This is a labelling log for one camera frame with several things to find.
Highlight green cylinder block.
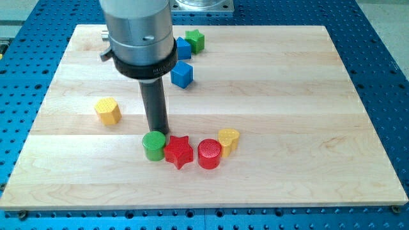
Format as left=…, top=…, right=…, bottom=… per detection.
left=143, top=131, right=166, bottom=162

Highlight red cylinder block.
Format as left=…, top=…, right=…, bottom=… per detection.
left=197, top=139, right=222, bottom=169

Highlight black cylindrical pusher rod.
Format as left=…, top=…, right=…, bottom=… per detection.
left=139, top=77, right=169, bottom=134

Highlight green star block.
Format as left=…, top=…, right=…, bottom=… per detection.
left=185, top=29, right=205, bottom=54

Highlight wooden board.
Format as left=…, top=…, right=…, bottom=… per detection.
left=1, top=25, right=408, bottom=211

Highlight yellow heart block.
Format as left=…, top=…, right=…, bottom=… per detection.
left=218, top=128, right=240, bottom=158

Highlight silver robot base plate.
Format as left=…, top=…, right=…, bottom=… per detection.
left=169, top=0, right=235, bottom=16

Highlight yellow hexagon block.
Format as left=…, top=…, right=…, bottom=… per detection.
left=94, top=97, right=122, bottom=125

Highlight blue perforated metal table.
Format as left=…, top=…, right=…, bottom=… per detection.
left=1, top=0, right=408, bottom=229

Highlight blue cube block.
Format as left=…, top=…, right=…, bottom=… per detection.
left=171, top=61, right=194, bottom=89

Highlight red star block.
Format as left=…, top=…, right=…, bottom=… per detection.
left=164, top=135, right=194, bottom=169

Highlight blue block behind arm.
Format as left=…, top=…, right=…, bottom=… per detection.
left=176, top=37, right=192, bottom=60

